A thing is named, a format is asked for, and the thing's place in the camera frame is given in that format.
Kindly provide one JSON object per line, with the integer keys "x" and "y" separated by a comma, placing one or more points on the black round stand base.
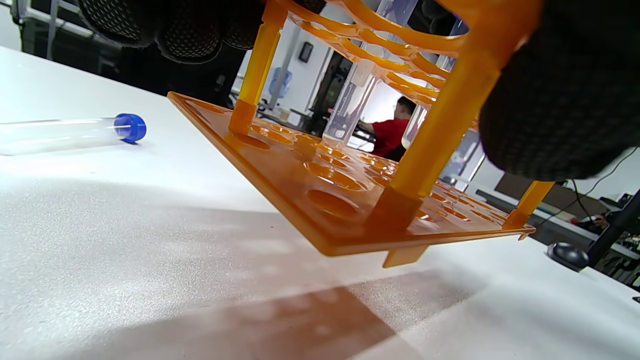
{"x": 567, "y": 256}

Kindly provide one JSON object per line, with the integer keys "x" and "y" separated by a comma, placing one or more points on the blue water jug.
{"x": 280, "y": 82}

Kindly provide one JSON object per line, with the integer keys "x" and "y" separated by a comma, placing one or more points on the person's left hand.
{"x": 550, "y": 100}

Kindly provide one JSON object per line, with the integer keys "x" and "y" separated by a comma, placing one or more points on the orange test tube rack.
{"x": 300, "y": 200}

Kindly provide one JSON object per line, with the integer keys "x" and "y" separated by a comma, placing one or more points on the black wall device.
{"x": 306, "y": 52}

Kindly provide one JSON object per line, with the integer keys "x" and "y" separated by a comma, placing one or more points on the blue-capped clear test tube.
{"x": 415, "y": 127}
{"x": 350, "y": 105}
{"x": 130, "y": 127}

